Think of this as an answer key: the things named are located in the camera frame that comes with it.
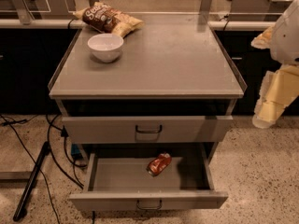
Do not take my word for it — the black floor cable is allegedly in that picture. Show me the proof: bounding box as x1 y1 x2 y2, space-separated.
0 114 62 224

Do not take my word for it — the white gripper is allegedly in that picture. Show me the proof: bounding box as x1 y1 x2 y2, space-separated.
251 0 299 129

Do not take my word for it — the white bowl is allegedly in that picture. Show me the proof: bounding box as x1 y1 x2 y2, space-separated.
87 34 124 63

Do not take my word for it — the black bar on floor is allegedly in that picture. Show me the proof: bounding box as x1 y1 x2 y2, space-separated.
13 141 50 222

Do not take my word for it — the blue power strip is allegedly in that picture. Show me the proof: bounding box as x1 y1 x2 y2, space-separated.
71 144 82 160

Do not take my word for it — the open middle drawer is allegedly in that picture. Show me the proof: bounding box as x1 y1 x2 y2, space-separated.
70 151 228 211

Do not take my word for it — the red coke can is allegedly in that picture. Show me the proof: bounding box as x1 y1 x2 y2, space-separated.
147 153 172 176

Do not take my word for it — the white horizontal rail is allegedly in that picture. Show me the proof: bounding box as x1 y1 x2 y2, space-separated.
0 19 275 31

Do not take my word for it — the brown chip bag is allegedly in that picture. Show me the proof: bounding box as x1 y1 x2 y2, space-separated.
73 2 144 37

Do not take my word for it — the closed top drawer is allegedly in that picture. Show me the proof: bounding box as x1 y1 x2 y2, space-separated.
63 116 233 144

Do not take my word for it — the grey drawer cabinet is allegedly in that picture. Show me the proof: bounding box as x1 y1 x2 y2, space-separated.
50 13 246 155

